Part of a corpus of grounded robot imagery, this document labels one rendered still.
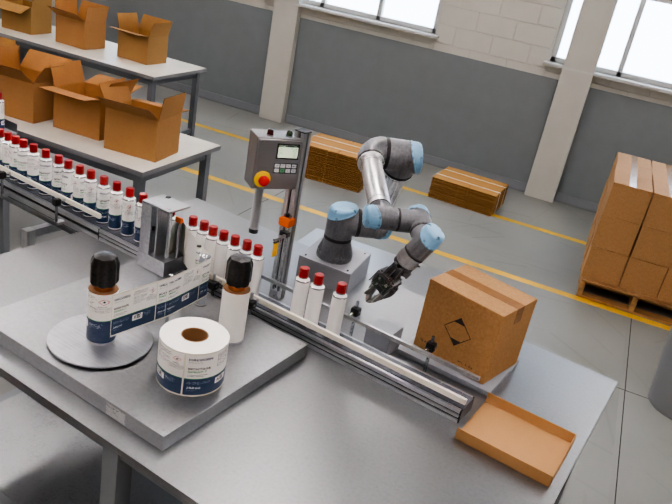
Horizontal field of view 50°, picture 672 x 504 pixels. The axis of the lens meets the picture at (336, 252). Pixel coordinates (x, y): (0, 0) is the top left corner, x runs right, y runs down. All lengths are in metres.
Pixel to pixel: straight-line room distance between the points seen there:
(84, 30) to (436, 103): 3.59
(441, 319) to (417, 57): 5.63
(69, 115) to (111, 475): 2.85
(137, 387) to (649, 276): 4.25
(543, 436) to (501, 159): 5.67
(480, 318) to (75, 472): 1.55
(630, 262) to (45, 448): 4.16
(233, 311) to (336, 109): 6.17
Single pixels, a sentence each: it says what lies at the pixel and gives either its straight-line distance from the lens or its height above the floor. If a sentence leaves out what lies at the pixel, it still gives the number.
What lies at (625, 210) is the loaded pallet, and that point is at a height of 0.72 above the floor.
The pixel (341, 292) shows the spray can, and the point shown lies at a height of 1.06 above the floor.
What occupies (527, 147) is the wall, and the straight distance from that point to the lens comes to 7.79.
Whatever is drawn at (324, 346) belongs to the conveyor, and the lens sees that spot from 2.48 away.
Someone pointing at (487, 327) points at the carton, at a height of 1.06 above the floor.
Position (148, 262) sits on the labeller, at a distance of 2.76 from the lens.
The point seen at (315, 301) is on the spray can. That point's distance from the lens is 2.46.
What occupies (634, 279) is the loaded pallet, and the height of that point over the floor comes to 0.24.
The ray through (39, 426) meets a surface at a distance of 3.08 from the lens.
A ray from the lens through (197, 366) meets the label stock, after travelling 2.07.
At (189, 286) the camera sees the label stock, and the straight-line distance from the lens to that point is 2.45.
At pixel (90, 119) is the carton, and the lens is 4.51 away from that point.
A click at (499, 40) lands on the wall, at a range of 7.72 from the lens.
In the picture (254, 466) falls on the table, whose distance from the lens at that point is 2.00.
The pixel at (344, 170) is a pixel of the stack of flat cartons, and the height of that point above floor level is 0.17.
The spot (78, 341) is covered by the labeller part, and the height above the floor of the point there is 0.89.
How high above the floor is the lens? 2.15
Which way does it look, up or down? 24 degrees down
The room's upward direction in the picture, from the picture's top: 11 degrees clockwise
